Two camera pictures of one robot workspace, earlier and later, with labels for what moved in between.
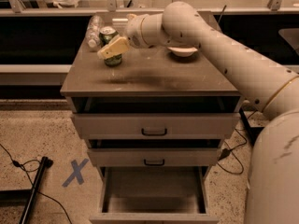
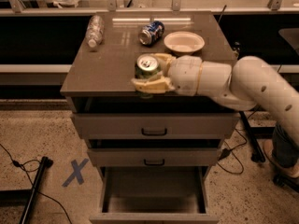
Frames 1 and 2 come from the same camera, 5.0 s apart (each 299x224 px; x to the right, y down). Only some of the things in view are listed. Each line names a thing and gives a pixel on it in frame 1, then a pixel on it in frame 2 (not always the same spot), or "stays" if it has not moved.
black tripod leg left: [45, 164] stays
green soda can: [106, 35] -> [147, 66]
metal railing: [275, 7] stays
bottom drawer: [153, 195] stays
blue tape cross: [76, 173] stays
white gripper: [135, 32] -> [184, 75]
